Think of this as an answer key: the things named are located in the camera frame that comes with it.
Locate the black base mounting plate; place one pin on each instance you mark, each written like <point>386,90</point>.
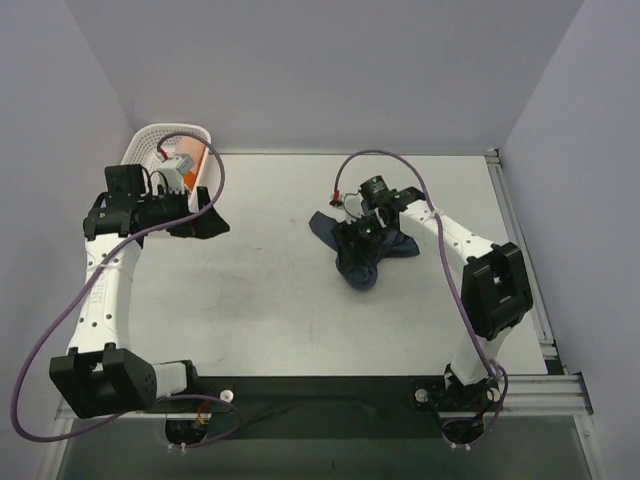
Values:
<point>332,408</point>

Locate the aluminium frame rail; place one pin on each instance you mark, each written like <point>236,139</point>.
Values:
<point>298,304</point>

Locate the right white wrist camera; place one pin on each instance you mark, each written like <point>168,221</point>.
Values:
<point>351,204</point>

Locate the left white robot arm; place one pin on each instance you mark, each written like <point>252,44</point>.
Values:
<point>100,374</point>

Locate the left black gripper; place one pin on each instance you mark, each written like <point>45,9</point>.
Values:
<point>191,214</point>

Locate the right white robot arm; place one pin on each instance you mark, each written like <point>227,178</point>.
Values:
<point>488,281</point>

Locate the dark blue towel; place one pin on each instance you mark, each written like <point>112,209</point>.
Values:
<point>397,245</point>

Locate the white perforated plastic basket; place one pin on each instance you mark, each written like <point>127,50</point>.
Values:
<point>142,150</point>

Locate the rolled orange towel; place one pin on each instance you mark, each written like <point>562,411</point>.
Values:
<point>192,162</point>

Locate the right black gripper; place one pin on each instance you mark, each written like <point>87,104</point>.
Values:
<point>357,245</point>

